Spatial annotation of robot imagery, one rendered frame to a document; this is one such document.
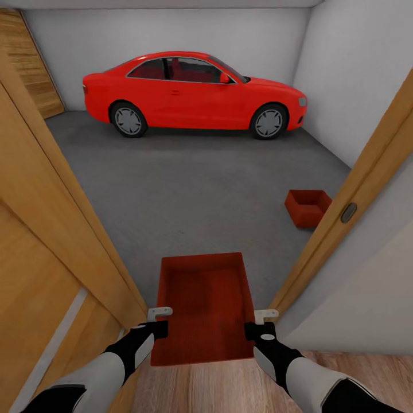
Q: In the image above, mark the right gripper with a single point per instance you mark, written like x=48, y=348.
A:
x=250, y=329

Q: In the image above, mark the garage door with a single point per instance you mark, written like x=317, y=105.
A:
x=16, y=39

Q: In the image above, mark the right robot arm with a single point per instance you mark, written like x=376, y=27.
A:
x=313, y=388

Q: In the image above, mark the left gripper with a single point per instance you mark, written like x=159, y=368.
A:
x=161, y=329

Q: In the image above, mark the car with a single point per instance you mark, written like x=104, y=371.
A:
x=183, y=89

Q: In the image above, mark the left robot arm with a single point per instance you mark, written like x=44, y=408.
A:
x=92, y=388

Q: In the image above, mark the storage box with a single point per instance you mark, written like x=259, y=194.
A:
x=211, y=301
x=307, y=207

